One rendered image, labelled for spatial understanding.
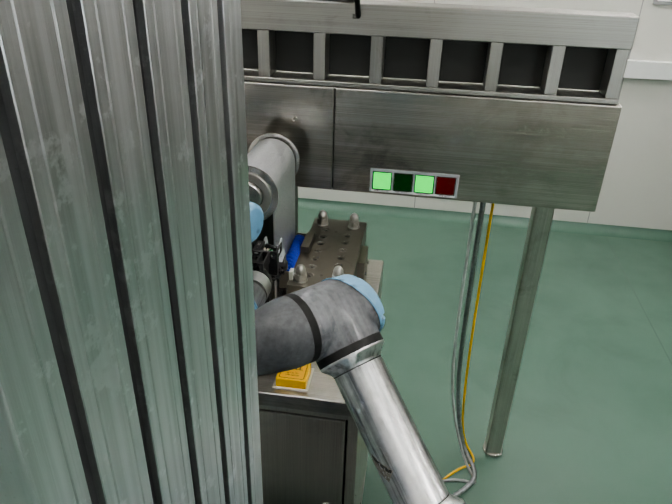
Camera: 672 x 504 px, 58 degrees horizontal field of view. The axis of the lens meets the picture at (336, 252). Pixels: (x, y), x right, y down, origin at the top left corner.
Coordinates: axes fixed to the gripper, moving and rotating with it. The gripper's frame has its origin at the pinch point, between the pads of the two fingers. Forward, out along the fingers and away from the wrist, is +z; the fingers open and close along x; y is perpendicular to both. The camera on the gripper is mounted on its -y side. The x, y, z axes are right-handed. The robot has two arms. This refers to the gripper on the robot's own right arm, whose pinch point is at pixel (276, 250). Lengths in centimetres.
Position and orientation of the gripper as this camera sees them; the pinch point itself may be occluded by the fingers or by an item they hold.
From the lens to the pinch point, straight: 156.5
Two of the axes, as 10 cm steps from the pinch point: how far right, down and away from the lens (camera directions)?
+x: -9.9, -1.0, 1.2
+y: 0.3, -8.8, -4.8
